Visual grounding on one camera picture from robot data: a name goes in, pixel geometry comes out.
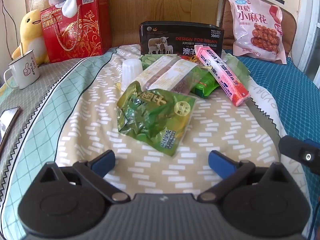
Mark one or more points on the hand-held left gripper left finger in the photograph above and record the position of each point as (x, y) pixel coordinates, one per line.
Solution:
(103, 161)

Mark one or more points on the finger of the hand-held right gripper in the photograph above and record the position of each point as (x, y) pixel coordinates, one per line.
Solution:
(295, 150)

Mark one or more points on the black printed cardboard box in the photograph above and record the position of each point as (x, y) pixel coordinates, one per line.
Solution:
(190, 35)

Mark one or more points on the bright green snack packet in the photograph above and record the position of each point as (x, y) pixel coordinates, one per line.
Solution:
(205, 86)

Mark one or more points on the red gift box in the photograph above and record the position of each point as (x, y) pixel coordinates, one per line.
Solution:
(75, 35)

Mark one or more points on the crinkled green snack bag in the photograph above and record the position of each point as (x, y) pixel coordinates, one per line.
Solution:
(155, 115)

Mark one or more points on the wooden board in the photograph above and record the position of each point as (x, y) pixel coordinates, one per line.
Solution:
(162, 2)

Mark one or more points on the red snack packet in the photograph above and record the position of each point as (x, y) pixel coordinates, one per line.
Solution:
(190, 59)

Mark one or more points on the white enamel mug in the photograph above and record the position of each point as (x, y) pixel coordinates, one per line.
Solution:
(25, 70)

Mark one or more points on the large pink snack bag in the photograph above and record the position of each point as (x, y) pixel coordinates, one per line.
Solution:
(257, 27)

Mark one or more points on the light green snack packet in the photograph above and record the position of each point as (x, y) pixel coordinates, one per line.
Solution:
(240, 67)

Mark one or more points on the white plastic cup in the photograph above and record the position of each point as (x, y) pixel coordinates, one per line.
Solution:
(130, 75)

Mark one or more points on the blue patterned blanket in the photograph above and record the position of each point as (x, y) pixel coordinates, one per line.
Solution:
(280, 77)

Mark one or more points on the white window frame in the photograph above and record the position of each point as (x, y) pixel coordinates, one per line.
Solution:
(308, 42)

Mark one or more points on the light green cloth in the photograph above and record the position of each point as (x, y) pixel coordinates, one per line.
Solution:
(147, 61)

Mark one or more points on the yellow duck plush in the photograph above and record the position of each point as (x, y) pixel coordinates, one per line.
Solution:
(30, 32)

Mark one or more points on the long pink snack box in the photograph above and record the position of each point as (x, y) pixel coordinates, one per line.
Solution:
(222, 77)

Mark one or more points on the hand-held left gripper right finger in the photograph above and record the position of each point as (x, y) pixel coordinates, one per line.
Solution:
(220, 162)

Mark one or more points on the smartphone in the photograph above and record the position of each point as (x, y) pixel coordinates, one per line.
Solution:
(8, 122)

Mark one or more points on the clear biscuit packet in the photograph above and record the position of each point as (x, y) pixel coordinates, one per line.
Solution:
(170, 72)

